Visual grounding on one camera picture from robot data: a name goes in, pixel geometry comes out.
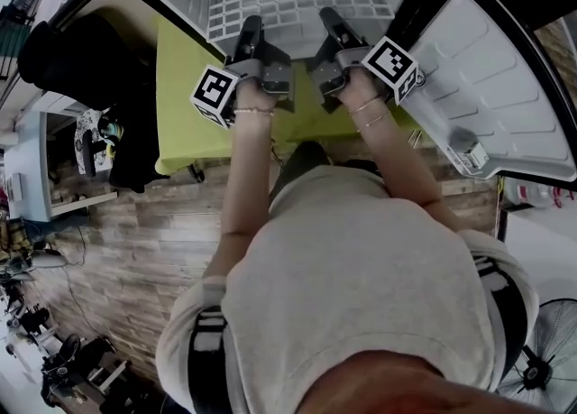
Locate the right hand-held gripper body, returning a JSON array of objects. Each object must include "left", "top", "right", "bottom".
[{"left": 309, "top": 35, "right": 420, "bottom": 114}]

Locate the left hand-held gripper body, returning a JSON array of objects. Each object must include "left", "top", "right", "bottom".
[{"left": 188, "top": 56, "right": 295, "bottom": 130}]

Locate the white plastic rack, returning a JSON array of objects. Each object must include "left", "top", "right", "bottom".
[{"left": 206, "top": 0, "right": 398, "bottom": 46}]

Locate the person's right forearm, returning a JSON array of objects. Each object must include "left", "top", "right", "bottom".
[{"left": 337, "top": 72, "right": 446, "bottom": 211}]

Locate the person's left forearm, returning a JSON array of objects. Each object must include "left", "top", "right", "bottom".
[{"left": 219, "top": 81, "right": 276, "bottom": 242}]

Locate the green tablecloth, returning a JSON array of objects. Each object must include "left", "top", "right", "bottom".
[{"left": 154, "top": 10, "right": 425, "bottom": 175}]

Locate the black jacket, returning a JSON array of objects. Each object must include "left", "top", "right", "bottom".
[{"left": 107, "top": 100, "right": 171, "bottom": 195}]

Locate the person's right leg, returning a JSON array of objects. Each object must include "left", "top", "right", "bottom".
[{"left": 342, "top": 157, "right": 384, "bottom": 175}]

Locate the person's leg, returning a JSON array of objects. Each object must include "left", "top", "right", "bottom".
[
  {"left": 342, "top": 157, "right": 384, "bottom": 175},
  {"left": 269, "top": 140, "right": 334, "bottom": 206}
]

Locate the person's left leg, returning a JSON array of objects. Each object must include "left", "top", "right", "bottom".
[{"left": 269, "top": 140, "right": 334, "bottom": 206}]

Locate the beige desk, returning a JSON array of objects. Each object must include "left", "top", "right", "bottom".
[{"left": 58, "top": 0, "right": 159, "bottom": 43}]

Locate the black mesh office chair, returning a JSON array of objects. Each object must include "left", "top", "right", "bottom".
[{"left": 17, "top": 13, "right": 159, "bottom": 112}]

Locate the patterned white chair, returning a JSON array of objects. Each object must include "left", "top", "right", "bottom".
[{"left": 74, "top": 107, "right": 124, "bottom": 178}]

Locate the clear water jug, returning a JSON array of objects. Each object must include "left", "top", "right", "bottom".
[{"left": 503, "top": 177, "right": 577, "bottom": 211}]

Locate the person's grey shirt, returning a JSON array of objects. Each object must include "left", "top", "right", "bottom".
[{"left": 155, "top": 163, "right": 541, "bottom": 414}]

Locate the white desk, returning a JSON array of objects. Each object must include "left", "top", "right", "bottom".
[{"left": 0, "top": 91, "right": 119, "bottom": 224}]

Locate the black floor fan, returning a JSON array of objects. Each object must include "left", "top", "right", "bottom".
[{"left": 494, "top": 297, "right": 577, "bottom": 411}]

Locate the thin gold bracelet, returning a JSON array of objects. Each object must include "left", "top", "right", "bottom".
[
  {"left": 347, "top": 95, "right": 382, "bottom": 115},
  {"left": 358, "top": 109, "right": 391, "bottom": 133}
]

